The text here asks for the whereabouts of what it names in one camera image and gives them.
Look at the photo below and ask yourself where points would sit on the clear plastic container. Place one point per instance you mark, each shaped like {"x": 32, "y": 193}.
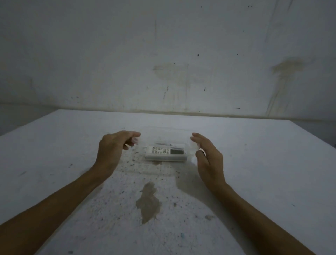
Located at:
{"x": 164, "y": 168}

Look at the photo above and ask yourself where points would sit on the person's right forearm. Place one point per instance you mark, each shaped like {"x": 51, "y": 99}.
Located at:
{"x": 252, "y": 220}

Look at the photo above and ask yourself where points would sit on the person's right hand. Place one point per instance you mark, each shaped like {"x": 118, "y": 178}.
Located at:
{"x": 211, "y": 164}

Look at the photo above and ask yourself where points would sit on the white remote control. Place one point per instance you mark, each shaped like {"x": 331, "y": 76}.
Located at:
{"x": 165, "y": 155}

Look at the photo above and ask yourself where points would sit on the person's left forearm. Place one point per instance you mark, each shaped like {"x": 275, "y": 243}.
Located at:
{"x": 52, "y": 210}

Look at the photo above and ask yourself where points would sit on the person's left middle finger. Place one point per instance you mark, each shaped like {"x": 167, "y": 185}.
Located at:
{"x": 134, "y": 141}

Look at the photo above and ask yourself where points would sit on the person's right middle finger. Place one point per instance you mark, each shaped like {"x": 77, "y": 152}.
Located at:
{"x": 195, "y": 145}

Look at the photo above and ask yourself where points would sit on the person's right thumb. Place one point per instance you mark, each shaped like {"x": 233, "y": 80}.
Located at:
{"x": 200, "y": 159}

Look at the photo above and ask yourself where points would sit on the person's left hand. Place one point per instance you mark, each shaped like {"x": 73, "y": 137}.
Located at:
{"x": 109, "y": 148}

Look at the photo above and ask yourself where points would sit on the person's left thumb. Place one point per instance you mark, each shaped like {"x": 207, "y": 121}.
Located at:
{"x": 126, "y": 146}

